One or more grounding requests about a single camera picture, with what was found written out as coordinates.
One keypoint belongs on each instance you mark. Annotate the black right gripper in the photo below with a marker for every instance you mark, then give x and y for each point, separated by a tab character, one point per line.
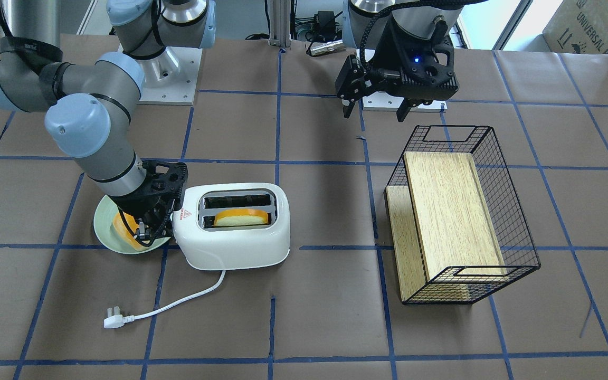
134	205

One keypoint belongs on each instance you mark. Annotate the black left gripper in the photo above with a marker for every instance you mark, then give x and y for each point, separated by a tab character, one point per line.
388	57

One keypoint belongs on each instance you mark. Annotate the white two-slot toaster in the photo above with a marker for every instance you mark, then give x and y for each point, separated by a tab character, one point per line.
231	248

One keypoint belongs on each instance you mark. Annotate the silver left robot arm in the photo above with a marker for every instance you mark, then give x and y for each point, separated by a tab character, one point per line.
364	21

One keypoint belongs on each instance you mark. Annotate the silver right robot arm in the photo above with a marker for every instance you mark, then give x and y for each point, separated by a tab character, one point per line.
88	108

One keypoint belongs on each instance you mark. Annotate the bread slice in toaster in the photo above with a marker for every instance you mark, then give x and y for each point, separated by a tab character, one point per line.
239	217

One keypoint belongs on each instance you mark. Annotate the triangular bread on plate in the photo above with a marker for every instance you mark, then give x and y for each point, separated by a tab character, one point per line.
125	227

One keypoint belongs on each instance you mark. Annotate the light green plate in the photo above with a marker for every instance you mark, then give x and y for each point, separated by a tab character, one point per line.
103	227

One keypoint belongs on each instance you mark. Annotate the silver metal connector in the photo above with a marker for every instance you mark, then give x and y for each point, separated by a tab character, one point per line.
326	48

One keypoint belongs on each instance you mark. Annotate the black power adapter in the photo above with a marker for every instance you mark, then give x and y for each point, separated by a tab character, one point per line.
325	21

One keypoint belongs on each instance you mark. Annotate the wooden board in basket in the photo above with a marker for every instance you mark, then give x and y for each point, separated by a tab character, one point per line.
446	249

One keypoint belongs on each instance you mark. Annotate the cardboard box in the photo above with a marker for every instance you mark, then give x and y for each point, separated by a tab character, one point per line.
578	27

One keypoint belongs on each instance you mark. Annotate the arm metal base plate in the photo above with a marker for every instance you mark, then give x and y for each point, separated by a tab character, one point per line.
171	77
382	101

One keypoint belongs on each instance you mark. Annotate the aluminium frame post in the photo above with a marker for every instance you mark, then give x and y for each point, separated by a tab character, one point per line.
280	15

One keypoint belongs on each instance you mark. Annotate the black wire basket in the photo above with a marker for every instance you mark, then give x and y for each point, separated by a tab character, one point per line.
508	219

